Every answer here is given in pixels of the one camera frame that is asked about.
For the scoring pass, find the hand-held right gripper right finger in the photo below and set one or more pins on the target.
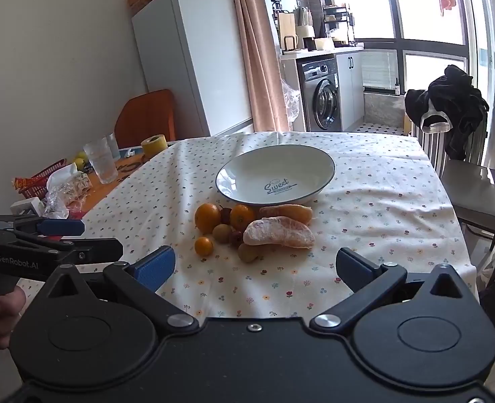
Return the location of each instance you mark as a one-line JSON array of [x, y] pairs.
[[354, 268]]

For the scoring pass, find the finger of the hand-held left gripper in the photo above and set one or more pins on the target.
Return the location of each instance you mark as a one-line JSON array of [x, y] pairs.
[[100, 249], [60, 227]]

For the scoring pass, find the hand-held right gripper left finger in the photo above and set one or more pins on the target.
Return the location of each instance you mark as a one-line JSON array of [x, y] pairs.
[[157, 266]]

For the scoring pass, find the small orange kumquat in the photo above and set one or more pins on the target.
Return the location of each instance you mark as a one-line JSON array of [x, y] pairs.
[[203, 246]]

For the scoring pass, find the brown kiwi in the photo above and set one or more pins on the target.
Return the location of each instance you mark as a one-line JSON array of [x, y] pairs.
[[248, 252], [222, 233]]

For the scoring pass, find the pale peeled pomelo segment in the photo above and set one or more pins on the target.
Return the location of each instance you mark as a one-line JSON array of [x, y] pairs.
[[279, 233]]

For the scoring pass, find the white plate with dark rim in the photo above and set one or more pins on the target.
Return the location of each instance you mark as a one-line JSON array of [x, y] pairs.
[[272, 172]]

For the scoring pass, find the person's left hand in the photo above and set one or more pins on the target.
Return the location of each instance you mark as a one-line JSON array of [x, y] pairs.
[[3, 319]]

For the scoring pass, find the printed tissue pack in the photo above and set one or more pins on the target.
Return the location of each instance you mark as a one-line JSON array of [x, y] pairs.
[[69, 184]]

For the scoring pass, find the red plastic basket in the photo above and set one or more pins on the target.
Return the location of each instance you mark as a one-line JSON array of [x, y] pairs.
[[41, 176]]

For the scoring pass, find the red snack packet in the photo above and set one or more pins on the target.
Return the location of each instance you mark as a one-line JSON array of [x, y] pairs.
[[27, 182]]

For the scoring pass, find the large tangerine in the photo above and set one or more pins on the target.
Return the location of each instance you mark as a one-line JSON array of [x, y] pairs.
[[207, 217], [243, 217]]

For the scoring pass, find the white floral tablecloth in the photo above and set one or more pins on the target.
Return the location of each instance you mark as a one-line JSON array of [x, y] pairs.
[[377, 201]]

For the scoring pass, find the tall clear drinking glass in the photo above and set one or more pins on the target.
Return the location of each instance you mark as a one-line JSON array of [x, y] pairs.
[[101, 161]]

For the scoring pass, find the orange printed table mat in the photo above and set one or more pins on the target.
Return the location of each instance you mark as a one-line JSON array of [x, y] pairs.
[[129, 168]]

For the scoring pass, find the short clear drinking glass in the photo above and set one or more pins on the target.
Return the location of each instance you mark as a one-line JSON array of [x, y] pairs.
[[113, 145]]

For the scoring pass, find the yellow tape roll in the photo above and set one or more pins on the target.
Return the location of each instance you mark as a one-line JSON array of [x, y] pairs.
[[153, 146]]

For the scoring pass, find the orange chair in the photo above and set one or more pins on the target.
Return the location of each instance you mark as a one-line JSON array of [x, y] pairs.
[[146, 117]]

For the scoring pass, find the grey chair with striped back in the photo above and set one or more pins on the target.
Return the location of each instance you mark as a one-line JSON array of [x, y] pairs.
[[474, 193]]

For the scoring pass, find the cardboard box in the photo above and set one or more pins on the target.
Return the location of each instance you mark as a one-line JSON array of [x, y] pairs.
[[407, 125]]

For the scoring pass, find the clear plastic hanger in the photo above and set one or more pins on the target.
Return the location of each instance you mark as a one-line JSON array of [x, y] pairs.
[[436, 124]]

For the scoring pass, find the silver washing machine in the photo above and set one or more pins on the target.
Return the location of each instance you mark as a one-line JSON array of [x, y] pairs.
[[321, 96]]

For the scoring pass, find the clear plastic bag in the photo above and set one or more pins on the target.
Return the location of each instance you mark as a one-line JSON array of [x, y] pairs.
[[291, 100]]

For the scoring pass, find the white kitchen cabinet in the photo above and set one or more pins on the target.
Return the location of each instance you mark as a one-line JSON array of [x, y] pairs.
[[350, 88]]

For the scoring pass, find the small dark bottle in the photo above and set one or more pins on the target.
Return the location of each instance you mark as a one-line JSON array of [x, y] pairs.
[[397, 87]]

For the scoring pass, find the white refrigerator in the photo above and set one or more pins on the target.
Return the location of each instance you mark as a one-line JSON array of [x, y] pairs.
[[197, 58]]

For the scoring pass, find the white countertop container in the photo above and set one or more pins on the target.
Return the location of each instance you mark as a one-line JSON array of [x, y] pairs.
[[323, 44]]

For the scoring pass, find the pink curtain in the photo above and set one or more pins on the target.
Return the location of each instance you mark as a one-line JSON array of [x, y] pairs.
[[258, 58]]

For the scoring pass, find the white utensil holder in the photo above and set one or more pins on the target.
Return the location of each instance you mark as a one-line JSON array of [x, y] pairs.
[[304, 29]]

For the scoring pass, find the black dish rack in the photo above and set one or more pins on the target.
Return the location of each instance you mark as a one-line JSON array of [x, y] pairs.
[[339, 21]]

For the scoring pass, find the wooden cutting board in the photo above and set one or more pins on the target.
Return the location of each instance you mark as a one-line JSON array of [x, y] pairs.
[[286, 27]]

